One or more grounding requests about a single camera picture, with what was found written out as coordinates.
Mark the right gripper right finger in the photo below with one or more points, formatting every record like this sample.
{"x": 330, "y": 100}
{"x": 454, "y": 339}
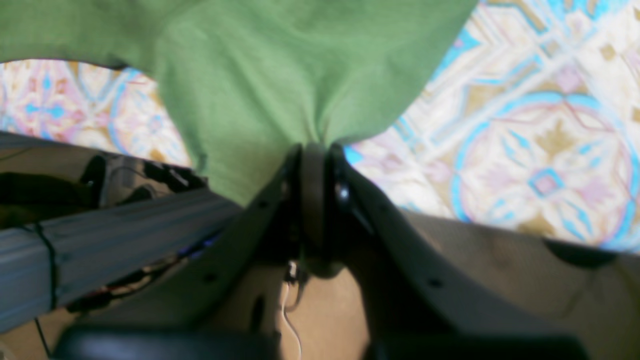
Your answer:
{"x": 418, "y": 305}

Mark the patterned tablecloth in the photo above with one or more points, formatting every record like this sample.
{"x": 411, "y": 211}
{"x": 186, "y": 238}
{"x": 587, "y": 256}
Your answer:
{"x": 529, "y": 123}

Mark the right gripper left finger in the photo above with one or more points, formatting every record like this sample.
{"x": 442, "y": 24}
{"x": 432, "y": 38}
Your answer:
{"x": 220, "y": 306}

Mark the green t-shirt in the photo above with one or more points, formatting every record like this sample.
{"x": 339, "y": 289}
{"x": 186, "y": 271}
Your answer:
{"x": 244, "y": 80}

